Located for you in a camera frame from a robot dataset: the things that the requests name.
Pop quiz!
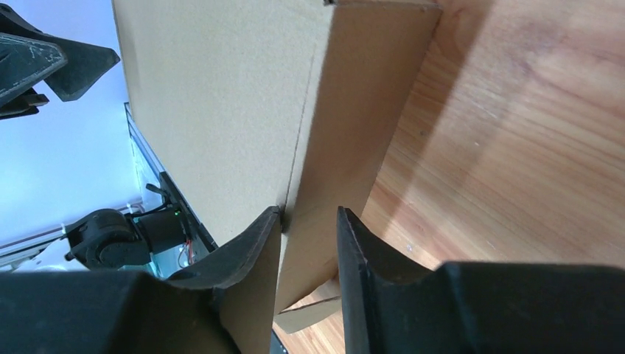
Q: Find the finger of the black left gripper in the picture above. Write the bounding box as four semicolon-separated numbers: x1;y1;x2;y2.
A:
1;4;120;102
1;33;68;106

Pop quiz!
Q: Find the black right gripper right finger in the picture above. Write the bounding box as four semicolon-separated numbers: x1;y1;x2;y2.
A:
337;207;624;353

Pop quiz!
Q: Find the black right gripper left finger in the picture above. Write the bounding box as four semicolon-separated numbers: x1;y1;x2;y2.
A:
1;206;281;353

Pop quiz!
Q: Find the brown cardboard sheet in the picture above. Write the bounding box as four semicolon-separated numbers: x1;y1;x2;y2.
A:
113;1;442;333

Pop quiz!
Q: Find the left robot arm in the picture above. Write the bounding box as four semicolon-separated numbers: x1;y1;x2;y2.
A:
1;4;187;276

